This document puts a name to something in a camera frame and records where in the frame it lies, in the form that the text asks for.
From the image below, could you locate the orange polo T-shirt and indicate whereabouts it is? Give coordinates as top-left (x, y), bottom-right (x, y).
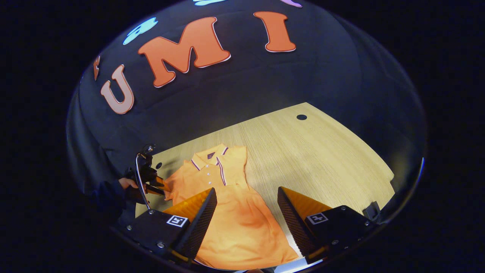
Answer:
top-left (164, 143), bottom-right (300, 270)

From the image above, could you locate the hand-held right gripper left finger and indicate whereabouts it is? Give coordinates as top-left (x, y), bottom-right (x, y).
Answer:
top-left (123, 187), bottom-right (218, 264)

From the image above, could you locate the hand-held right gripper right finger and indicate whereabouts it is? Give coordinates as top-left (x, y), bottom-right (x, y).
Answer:
top-left (277, 186), bottom-right (379, 265)

